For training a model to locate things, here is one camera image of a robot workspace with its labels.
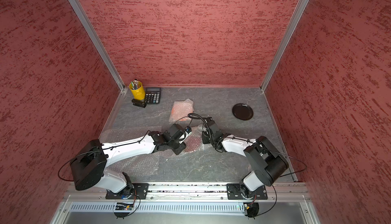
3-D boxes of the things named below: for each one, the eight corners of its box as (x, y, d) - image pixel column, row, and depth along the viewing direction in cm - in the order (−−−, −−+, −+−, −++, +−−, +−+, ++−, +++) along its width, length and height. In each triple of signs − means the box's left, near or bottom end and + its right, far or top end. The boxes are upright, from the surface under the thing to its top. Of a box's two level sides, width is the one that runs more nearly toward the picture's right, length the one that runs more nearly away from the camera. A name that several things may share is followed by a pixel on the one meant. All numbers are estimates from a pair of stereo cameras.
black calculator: (142, 104, 113) (141, 101, 110) (147, 89, 122) (146, 87, 120) (159, 104, 113) (158, 101, 110) (162, 90, 122) (161, 87, 120)
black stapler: (131, 107, 111) (129, 104, 108) (133, 101, 114) (132, 98, 112) (145, 107, 111) (144, 104, 108) (147, 101, 114) (146, 98, 112)
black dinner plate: (233, 120, 104) (234, 118, 102) (231, 105, 112) (232, 103, 110) (254, 120, 104) (255, 118, 102) (250, 105, 113) (251, 103, 110)
